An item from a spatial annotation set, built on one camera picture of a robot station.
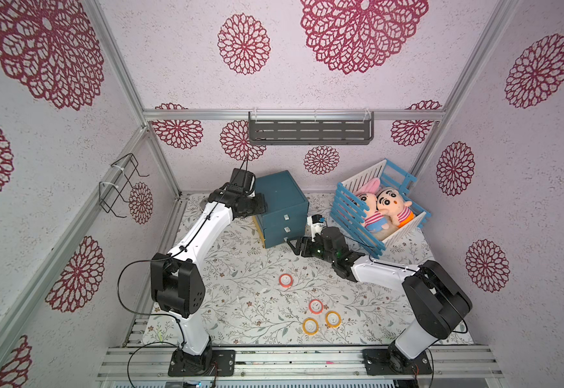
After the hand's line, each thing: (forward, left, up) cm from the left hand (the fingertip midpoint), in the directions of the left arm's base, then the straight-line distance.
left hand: (262, 206), depth 87 cm
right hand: (-9, -12, -9) cm, 18 cm away
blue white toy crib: (+6, -34, -10) cm, 36 cm away
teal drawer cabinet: (-2, -9, 0) cm, 9 cm away
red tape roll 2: (-29, -19, -21) cm, 40 cm away
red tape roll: (-19, -9, -21) cm, 30 cm away
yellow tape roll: (-35, -14, -20) cm, 43 cm away
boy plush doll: (+8, -51, -7) cm, 52 cm away
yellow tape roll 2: (-33, -24, -21) cm, 46 cm away
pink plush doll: (+17, -44, -10) cm, 48 cm away
